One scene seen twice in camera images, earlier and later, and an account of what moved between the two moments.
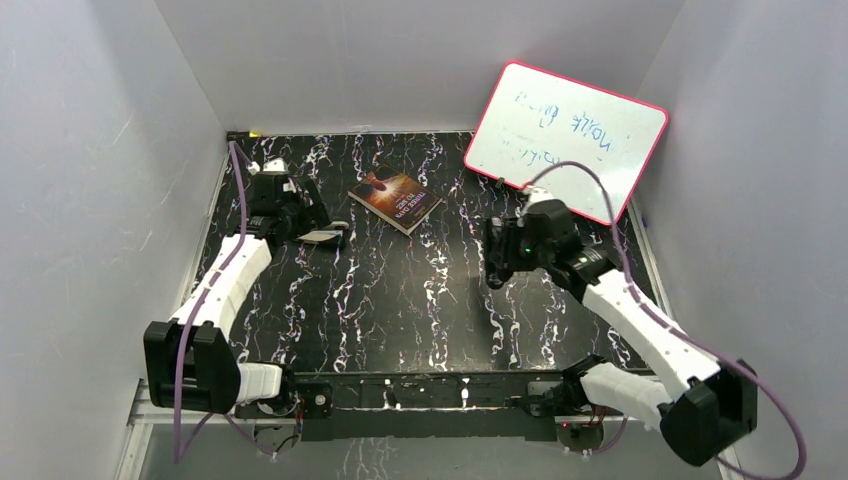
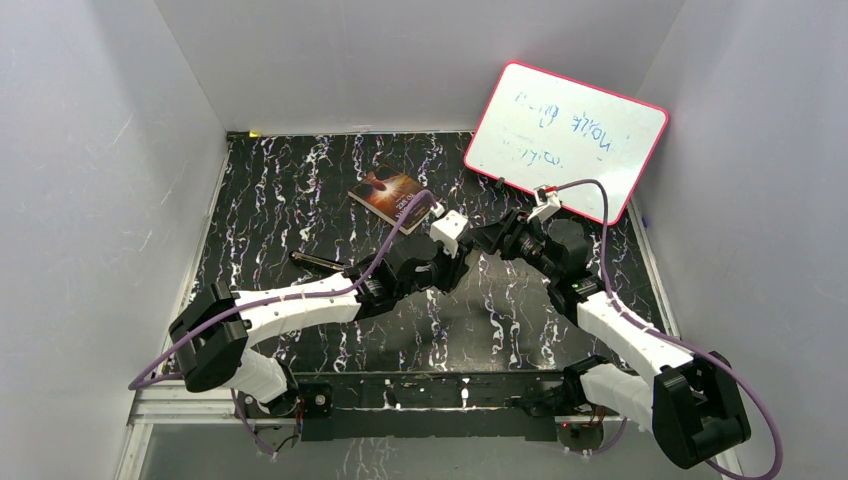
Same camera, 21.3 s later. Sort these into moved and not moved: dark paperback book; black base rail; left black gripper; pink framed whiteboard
Moved: left black gripper
Not moved: dark paperback book; pink framed whiteboard; black base rail
